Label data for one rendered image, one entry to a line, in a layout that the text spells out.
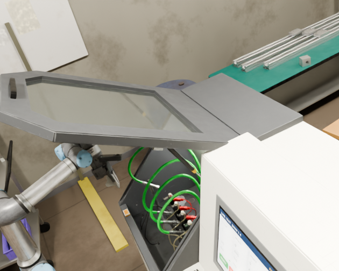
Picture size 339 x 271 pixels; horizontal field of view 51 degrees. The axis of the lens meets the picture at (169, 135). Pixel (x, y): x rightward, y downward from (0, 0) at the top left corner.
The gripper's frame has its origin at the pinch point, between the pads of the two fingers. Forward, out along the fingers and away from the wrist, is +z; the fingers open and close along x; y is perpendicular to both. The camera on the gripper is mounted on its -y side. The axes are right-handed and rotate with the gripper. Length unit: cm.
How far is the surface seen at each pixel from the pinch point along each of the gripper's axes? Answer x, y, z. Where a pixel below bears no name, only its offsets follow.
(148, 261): 12.9, 3.9, 38.5
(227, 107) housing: -2, -67, -8
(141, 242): 0.6, 6.5, 33.4
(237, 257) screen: 58, -41, 30
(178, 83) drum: -201, -47, -15
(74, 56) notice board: -195, 31, -90
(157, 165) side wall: -34.7, -15.8, 9.2
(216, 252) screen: 42, -33, 34
